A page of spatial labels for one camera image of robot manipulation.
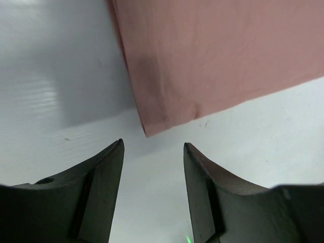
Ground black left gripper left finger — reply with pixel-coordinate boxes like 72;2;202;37
1;139;125;242

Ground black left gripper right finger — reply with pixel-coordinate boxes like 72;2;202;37
183;143;323;242

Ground pink printed t-shirt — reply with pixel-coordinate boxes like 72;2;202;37
108;1;323;137

